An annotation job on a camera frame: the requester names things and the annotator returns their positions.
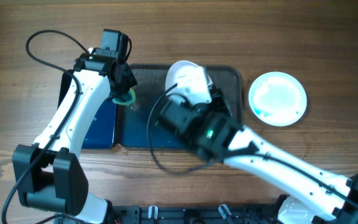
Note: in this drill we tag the white plate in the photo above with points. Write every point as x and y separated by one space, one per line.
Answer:
277 99
172 71

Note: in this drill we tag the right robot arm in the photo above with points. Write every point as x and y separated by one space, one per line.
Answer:
312 195

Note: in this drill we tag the dark grey serving tray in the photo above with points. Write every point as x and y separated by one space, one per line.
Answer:
131 120

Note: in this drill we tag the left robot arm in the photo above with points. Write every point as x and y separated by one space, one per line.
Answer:
48 173

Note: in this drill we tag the dark blue water tray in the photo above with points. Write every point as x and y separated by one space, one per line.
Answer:
92 121

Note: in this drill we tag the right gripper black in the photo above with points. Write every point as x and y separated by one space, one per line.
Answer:
217 100

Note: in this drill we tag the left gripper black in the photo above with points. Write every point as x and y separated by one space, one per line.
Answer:
130 80

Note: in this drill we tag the green yellow sponge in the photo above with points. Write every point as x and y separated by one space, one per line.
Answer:
126 98

